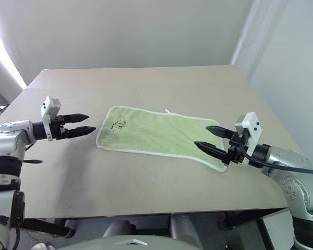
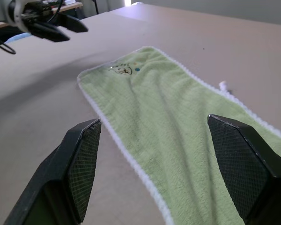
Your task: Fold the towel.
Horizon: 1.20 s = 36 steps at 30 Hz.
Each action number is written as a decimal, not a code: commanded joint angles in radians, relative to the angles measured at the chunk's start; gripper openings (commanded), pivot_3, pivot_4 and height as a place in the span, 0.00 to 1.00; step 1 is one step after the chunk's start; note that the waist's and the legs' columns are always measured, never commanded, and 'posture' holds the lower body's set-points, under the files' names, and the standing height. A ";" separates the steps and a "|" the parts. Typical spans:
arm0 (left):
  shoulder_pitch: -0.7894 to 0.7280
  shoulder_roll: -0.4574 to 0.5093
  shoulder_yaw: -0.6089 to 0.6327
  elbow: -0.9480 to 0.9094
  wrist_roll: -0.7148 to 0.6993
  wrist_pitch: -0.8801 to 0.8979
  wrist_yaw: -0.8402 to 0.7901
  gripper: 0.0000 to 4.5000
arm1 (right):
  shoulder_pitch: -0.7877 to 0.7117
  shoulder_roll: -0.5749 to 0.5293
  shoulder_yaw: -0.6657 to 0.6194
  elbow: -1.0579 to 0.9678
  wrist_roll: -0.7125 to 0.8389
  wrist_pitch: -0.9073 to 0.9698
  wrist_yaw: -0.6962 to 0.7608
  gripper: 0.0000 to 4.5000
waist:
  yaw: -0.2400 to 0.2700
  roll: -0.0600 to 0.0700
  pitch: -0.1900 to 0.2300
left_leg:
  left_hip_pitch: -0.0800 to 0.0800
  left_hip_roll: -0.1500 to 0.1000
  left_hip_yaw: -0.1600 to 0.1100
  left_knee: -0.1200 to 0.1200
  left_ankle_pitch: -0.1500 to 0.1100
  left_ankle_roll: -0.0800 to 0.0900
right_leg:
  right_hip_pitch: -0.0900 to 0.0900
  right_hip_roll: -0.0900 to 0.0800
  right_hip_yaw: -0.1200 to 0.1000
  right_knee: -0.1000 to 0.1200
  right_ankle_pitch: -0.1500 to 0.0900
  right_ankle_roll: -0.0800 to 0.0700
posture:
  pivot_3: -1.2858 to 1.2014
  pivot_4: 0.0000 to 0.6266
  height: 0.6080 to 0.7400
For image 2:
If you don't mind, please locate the wooden desk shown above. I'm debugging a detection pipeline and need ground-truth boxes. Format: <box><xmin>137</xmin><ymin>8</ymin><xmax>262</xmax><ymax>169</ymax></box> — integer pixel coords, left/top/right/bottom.
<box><xmin>46</xmin><ymin>0</ymin><xmax>84</xmax><ymax>13</ymax></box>

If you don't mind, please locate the light green cloth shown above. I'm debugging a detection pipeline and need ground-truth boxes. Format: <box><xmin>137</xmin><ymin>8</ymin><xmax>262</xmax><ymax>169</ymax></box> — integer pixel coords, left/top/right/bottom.
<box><xmin>76</xmin><ymin>46</ymin><xmax>281</xmax><ymax>225</ymax></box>

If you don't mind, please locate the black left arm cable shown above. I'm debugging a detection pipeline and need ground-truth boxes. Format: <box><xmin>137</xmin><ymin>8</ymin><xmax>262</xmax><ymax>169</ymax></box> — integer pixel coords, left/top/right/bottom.
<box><xmin>0</xmin><ymin>35</ymin><xmax>16</xmax><ymax>55</ymax></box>

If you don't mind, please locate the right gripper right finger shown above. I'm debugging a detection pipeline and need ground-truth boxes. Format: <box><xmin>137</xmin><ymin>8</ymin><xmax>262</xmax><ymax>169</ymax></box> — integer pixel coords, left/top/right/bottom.
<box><xmin>207</xmin><ymin>114</ymin><xmax>281</xmax><ymax>225</ymax></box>

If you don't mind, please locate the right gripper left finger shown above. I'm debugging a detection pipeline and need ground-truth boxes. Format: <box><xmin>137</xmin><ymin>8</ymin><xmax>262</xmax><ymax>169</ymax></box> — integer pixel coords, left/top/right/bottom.
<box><xmin>3</xmin><ymin>118</ymin><xmax>102</xmax><ymax>225</ymax></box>

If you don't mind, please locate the light blue cloth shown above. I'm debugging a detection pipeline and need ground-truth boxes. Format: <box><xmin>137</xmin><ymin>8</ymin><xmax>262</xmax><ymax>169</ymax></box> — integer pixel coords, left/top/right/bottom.
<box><xmin>6</xmin><ymin>32</ymin><xmax>31</xmax><ymax>45</ymax></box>

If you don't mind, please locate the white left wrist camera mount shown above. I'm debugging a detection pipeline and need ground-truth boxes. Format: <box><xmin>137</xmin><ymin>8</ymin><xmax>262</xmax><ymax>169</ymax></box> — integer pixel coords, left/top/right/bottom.
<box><xmin>13</xmin><ymin>0</ymin><xmax>29</xmax><ymax>32</ymax></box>

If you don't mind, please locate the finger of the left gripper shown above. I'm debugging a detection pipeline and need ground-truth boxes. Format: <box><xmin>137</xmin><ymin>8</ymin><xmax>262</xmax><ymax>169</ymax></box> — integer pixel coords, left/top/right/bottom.
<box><xmin>58</xmin><ymin>13</ymin><xmax>89</xmax><ymax>33</ymax></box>
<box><xmin>29</xmin><ymin>22</ymin><xmax>70</xmax><ymax>43</ymax></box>

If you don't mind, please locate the black stand pole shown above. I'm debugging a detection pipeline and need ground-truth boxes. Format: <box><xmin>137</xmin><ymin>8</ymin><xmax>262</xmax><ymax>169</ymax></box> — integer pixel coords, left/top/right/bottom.
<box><xmin>92</xmin><ymin>0</ymin><xmax>101</xmax><ymax>15</ymax></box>

